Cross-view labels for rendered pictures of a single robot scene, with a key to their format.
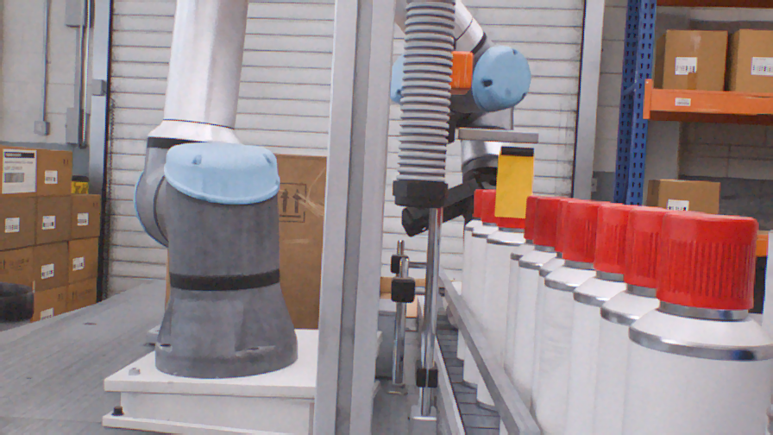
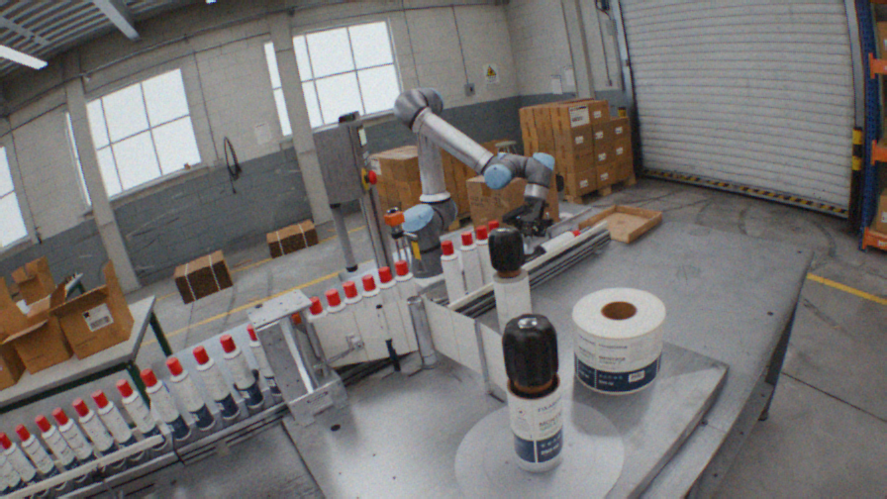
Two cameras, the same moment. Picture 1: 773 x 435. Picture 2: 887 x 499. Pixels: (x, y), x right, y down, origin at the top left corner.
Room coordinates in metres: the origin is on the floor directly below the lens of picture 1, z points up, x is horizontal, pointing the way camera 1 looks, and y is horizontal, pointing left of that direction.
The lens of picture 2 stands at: (0.14, -1.11, 1.50)
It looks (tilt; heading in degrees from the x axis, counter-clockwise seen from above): 21 degrees down; 58
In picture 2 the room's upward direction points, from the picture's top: 11 degrees counter-clockwise
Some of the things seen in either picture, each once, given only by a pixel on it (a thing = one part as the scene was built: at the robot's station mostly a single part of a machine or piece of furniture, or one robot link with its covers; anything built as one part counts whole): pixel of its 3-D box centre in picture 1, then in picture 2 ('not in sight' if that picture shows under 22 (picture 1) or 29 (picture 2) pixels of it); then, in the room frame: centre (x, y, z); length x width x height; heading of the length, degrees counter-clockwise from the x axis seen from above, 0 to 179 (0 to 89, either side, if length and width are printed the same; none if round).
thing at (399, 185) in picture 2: not in sight; (423, 185); (2.75, 3.20, 0.45); 1.20 x 0.84 x 0.89; 83
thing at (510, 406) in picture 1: (451, 296); (494, 256); (0.97, -0.09, 0.95); 1.07 x 0.01 x 0.01; 179
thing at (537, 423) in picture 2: not in sight; (535, 397); (0.50, -0.73, 1.04); 0.09 x 0.09 x 0.29
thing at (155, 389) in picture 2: not in sight; (164, 405); (-0.11, -0.12, 0.98); 0.05 x 0.05 x 0.20
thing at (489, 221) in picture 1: (493, 288); (471, 264); (0.85, -0.13, 0.98); 0.05 x 0.05 x 0.20
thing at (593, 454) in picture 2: not in sight; (539, 455); (0.50, -0.73, 0.89); 0.31 x 0.31 x 0.01
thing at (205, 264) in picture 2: not in sight; (203, 276); (0.04, 3.97, 0.16); 0.65 x 0.54 x 0.32; 176
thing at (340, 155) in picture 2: not in sight; (345, 159); (0.57, -0.04, 1.38); 0.17 x 0.10 x 0.19; 54
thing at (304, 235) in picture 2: not in sight; (291, 238); (1.29, 4.29, 0.11); 0.65 x 0.54 x 0.22; 168
